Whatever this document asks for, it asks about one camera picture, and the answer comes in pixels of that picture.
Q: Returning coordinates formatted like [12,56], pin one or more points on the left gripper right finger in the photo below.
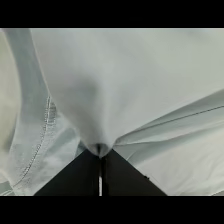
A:
[126,176]

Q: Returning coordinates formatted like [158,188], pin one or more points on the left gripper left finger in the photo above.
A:
[78,176]

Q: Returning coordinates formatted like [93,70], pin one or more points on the light blue shirt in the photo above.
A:
[133,83]

